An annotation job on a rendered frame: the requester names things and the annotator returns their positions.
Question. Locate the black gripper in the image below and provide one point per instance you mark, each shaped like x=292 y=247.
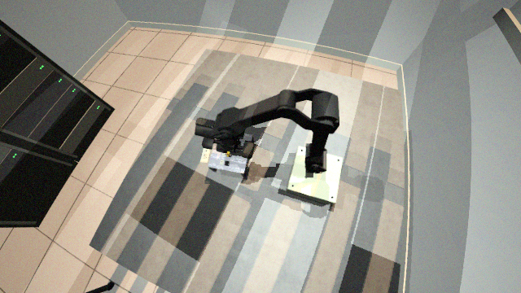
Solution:
x=234 y=149

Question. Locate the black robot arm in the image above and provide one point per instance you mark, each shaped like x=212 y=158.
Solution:
x=230 y=125

